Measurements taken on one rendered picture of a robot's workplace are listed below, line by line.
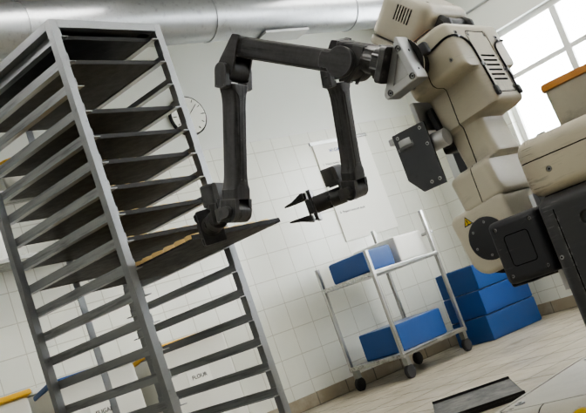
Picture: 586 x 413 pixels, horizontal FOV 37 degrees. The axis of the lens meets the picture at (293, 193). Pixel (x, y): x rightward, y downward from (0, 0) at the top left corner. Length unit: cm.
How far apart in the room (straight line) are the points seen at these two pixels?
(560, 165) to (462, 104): 40
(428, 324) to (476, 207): 456
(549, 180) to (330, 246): 532
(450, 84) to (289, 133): 512
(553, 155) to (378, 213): 571
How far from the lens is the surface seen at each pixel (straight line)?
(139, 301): 278
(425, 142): 214
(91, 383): 515
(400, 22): 221
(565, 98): 200
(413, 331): 649
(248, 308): 307
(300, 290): 679
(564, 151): 183
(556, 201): 185
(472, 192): 211
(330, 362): 683
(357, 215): 733
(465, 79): 214
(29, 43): 311
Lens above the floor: 61
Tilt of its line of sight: 8 degrees up
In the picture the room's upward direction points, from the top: 20 degrees counter-clockwise
